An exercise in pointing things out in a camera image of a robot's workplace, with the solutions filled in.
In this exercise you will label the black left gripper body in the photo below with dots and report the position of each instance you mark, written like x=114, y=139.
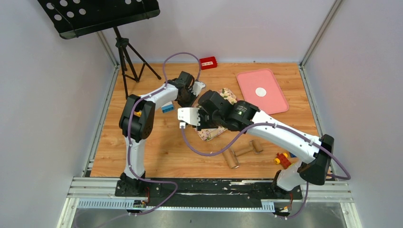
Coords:
x=189, y=100

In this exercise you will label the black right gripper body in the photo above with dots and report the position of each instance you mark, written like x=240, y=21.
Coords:
x=207, y=121

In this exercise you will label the floral yellow tray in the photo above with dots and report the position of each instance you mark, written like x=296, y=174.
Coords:
x=209, y=134

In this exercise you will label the wooden rolling pin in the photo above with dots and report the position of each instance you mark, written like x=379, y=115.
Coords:
x=231, y=156

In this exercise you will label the pink tray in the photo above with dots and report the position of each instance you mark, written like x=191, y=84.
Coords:
x=274, y=102

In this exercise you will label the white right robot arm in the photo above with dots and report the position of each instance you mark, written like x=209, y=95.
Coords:
x=313, y=152

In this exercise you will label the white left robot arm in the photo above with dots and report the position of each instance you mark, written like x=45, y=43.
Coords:
x=137, y=121

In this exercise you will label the flat white dough wrapper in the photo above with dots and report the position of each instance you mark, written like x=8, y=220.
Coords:
x=260, y=92

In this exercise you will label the white and blue toy block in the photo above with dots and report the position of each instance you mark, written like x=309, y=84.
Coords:
x=167, y=107

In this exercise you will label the yellow triangular toy block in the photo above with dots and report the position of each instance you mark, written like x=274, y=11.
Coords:
x=138, y=113

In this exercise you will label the red yellow toy block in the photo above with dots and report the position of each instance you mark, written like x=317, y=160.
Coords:
x=282, y=159

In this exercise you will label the black music stand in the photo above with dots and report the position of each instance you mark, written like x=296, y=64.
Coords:
x=75, y=18

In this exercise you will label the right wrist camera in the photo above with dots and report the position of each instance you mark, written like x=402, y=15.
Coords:
x=188, y=115

